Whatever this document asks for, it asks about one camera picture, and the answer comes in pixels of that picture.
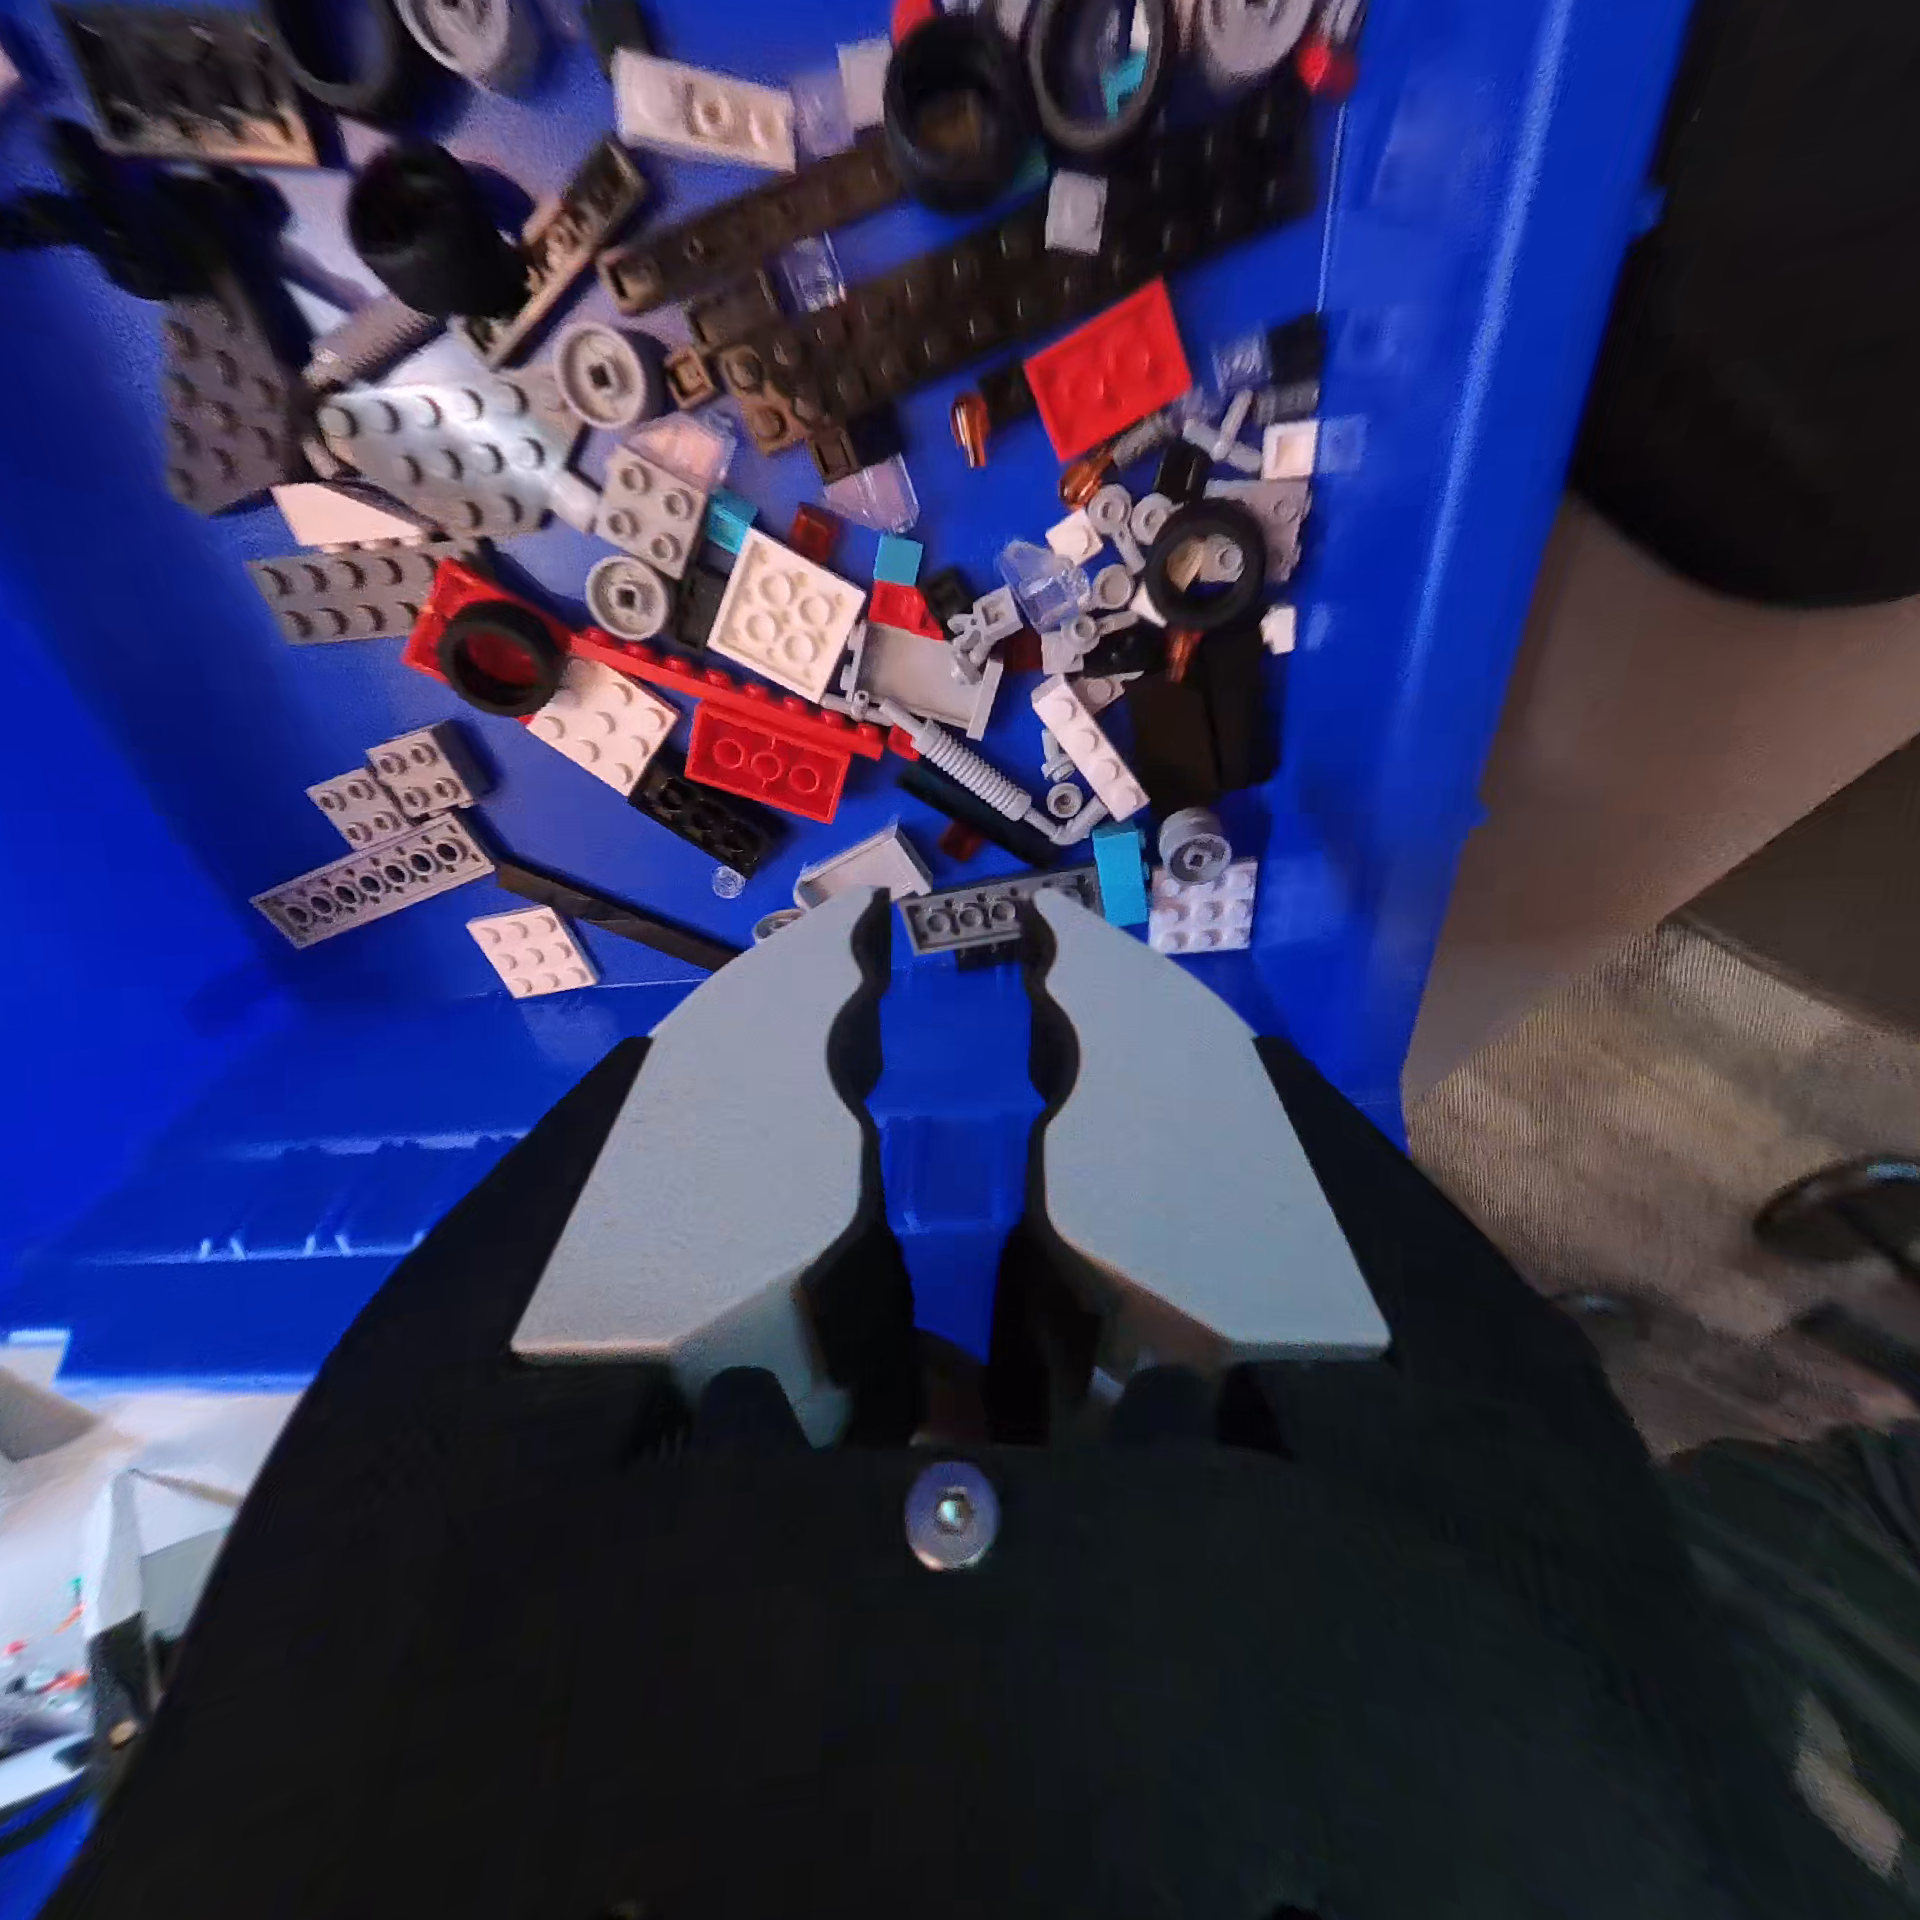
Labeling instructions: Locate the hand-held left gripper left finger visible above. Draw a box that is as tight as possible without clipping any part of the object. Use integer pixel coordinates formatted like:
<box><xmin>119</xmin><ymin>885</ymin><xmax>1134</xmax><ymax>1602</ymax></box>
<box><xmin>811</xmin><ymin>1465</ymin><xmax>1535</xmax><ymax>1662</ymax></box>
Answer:
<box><xmin>510</xmin><ymin>888</ymin><xmax>920</xmax><ymax>1449</ymax></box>

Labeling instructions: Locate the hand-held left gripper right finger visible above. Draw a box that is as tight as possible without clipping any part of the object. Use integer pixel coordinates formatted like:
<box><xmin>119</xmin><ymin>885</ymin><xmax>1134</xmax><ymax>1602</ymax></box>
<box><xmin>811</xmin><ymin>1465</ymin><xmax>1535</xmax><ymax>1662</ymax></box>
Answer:
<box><xmin>985</xmin><ymin>888</ymin><xmax>1392</xmax><ymax>1446</ymax></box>

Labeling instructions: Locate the dark grey toy plate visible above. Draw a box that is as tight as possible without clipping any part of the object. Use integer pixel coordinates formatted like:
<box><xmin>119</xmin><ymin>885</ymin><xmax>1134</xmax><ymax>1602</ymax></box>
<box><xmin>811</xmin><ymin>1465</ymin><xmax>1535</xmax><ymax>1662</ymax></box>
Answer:
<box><xmin>896</xmin><ymin>865</ymin><xmax>1109</xmax><ymax>961</ymax></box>

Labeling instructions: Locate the blue plastic bin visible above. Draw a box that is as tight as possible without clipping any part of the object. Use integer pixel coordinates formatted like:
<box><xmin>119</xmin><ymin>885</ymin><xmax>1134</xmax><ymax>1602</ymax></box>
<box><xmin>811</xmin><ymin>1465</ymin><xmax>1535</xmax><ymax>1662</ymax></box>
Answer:
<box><xmin>0</xmin><ymin>0</ymin><xmax>1700</xmax><ymax>1382</ymax></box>

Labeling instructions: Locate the pile of toy bricks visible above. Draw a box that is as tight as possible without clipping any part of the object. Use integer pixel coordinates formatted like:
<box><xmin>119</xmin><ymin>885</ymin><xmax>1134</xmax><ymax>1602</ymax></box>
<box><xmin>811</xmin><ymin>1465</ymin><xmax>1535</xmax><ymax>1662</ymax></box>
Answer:
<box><xmin>0</xmin><ymin>0</ymin><xmax>1370</xmax><ymax>1003</ymax></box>

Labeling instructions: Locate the black chair base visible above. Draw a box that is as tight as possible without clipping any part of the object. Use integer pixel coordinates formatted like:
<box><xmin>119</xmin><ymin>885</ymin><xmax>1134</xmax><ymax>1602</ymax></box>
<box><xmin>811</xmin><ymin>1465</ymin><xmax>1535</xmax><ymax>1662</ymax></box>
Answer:
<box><xmin>1752</xmin><ymin>1152</ymin><xmax>1920</xmax><ymax>1351</ymax></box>

